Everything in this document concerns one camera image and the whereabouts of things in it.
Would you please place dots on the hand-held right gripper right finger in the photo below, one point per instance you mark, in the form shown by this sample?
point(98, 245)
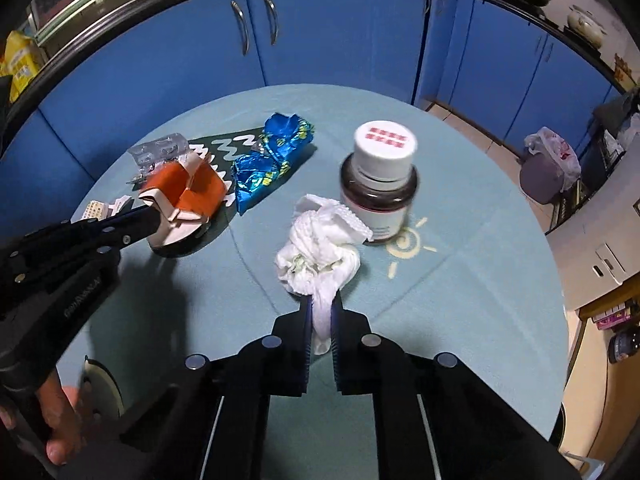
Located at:
point(338, 340)

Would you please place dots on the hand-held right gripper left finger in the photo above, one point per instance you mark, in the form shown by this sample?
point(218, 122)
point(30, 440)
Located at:
point(306, 340)

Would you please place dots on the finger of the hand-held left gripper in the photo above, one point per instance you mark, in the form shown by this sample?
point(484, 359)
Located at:
point(130, 216)
point(127, 241)

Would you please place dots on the white tissue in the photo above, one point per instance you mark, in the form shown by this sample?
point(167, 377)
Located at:
point(320, 255)

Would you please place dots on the grey trash bin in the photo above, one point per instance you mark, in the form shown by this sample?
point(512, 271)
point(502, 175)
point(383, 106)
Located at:
point(537, 182)

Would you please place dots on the person's left hand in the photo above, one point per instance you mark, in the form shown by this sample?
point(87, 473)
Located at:
point(57, 410)

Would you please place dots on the white paper scrap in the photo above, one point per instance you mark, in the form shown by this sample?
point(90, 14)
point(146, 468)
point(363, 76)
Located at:
point(122, 202)

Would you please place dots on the small white pill blister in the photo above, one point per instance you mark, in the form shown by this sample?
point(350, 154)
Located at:
point(92, 208)

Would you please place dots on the silver blister pack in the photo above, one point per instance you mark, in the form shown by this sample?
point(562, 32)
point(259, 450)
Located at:
point(160, 150)

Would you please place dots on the black zigzag patterned packet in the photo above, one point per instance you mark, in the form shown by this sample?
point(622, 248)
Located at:
point(225, 146)

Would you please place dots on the blue foil wrapper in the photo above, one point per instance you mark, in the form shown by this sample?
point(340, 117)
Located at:
point(287, 135)
point(257, 180)

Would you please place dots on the brown medicine bottle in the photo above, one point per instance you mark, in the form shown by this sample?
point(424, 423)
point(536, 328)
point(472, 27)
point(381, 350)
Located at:
point(380, 185)

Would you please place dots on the large yellow detergent bottle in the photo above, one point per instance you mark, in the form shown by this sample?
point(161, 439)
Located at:
point(20, 57)

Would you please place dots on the green and white dish tray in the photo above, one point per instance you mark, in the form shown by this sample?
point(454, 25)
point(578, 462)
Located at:
point(70, 15)

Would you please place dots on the white floor appliance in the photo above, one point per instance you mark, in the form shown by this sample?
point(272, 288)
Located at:
point(600, 260)

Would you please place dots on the blue kitchen cabinet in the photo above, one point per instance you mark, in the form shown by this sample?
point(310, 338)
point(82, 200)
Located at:
point(340, 35)

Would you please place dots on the pink box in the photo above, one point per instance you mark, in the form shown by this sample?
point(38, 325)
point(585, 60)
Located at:
point(617, 317)

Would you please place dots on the dark glass jar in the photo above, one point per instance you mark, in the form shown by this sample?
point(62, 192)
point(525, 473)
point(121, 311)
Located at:
point(625, 345)

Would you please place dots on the white plastic bin bag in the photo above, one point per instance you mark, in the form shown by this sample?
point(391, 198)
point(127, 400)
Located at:
point(555, 147)

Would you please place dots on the dark bag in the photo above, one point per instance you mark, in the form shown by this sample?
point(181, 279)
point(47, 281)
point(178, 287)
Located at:
point(617, 110)

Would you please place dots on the yellow spiky ornament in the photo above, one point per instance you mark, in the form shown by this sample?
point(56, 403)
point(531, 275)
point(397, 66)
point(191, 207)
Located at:
point(625, 67)

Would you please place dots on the white ceramic pot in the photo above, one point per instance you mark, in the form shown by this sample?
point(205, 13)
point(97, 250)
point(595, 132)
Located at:
point(585, 20)

